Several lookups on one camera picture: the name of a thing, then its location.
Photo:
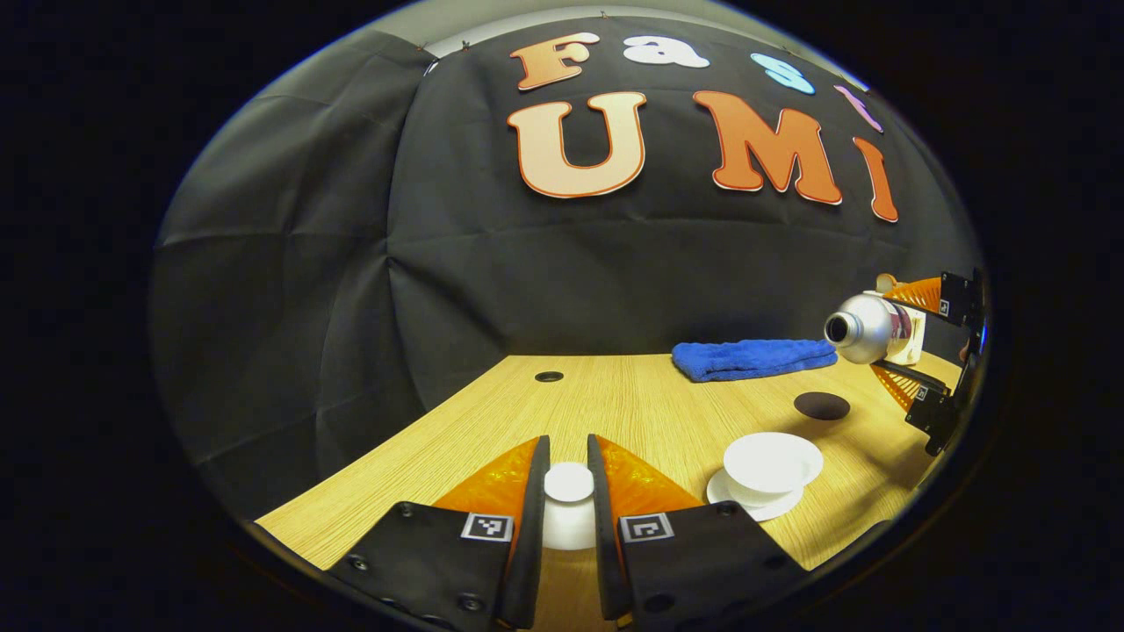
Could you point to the dark round coaster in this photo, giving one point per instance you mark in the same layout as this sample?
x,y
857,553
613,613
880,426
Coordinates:
x,y
822,405

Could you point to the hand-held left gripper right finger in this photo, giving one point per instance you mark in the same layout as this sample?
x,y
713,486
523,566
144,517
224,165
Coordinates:
x,y
601,527

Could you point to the white toaster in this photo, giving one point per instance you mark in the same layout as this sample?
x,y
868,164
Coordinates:
x,y
915,338

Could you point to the toast bread slice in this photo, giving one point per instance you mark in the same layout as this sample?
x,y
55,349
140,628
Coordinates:
x,y
885,283

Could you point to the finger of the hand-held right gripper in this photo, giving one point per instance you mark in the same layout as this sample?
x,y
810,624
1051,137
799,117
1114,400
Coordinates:
x,y
957,298
935,408

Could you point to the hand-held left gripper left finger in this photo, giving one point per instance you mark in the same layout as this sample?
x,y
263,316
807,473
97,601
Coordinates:
x,y
531,527

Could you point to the blue towel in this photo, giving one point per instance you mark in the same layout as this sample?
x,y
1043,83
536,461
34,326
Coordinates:
x,y
746,358

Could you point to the white teacup lid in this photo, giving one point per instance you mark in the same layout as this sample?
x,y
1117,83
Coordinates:
x,y
569,491

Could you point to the white teacup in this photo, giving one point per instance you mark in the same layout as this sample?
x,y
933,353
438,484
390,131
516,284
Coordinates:
x,y
771,463

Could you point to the white saucer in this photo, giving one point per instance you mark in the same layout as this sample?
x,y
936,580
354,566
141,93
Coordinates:
x,y
729,500

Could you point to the silver water bottle red label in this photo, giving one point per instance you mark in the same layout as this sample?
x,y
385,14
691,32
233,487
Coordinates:
x,y
869,329

